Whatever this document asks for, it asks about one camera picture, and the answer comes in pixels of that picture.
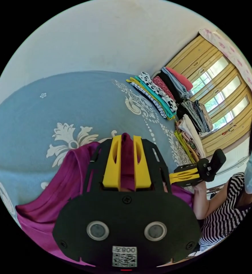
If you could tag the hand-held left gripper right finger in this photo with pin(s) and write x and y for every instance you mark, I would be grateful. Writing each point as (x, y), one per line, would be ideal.
(142, 169)

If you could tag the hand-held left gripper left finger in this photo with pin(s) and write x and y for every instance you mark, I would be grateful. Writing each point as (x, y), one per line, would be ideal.
(110, 169)

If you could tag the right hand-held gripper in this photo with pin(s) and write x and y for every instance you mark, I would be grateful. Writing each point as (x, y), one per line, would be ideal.
(205, 171)

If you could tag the purple sleeveless top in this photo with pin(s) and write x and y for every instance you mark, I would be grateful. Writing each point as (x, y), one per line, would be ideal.
(44, 205)

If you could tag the person's right forearm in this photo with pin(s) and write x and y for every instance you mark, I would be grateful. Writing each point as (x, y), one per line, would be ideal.
(201, 205)

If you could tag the person's right hand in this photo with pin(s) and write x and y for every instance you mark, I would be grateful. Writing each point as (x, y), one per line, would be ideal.
(199, 188)

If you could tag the yellow wooden cupboard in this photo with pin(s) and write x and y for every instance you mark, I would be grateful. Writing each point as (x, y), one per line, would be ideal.
(213, 142)

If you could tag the person's body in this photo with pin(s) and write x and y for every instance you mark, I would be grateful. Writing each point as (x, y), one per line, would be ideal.
(224, 214)

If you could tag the pile of clothes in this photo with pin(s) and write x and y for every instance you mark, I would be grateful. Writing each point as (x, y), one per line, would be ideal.
(160, 96)

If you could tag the bed with blue printed sheet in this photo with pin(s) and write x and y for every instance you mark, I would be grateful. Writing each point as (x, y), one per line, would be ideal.
(53, 111)

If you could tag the pink floral cloth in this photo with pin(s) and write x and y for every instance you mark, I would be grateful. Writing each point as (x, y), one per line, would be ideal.
(224, 46)

